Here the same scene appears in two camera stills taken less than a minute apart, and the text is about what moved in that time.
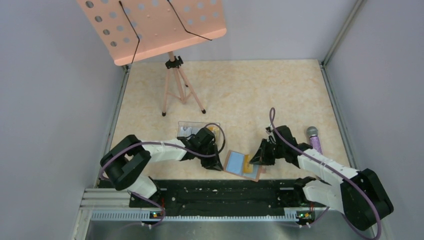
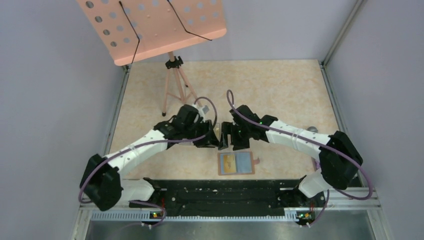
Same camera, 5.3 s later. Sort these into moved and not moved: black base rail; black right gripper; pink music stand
Moved: black right gripper
Not moved: black base rail; pink music stand
